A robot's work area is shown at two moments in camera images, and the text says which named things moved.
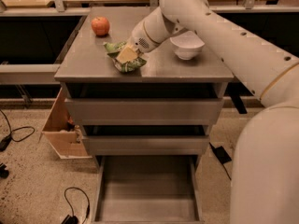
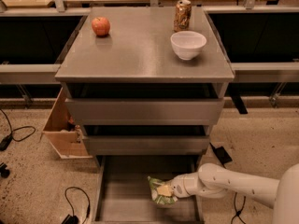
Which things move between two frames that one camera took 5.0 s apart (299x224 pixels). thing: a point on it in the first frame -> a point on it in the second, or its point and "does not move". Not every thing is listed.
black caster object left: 4,173 does not move
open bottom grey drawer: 148,189 does not move
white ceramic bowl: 187,46 does not move
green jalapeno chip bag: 115,49 -> 158,198
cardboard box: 63,133 does not move
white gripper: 139,38 -> 179,186
